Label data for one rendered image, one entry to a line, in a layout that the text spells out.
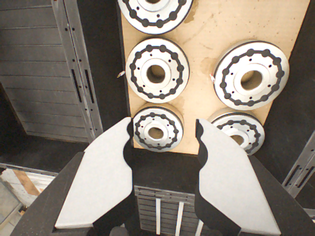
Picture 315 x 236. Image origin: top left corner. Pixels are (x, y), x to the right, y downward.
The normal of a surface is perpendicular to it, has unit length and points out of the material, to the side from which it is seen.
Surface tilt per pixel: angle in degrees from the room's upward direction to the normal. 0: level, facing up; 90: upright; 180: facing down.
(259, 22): 0
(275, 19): 0
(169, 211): 0
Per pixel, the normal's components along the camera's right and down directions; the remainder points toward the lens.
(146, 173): 0.00, -0.87
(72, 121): -0.17, 0.50
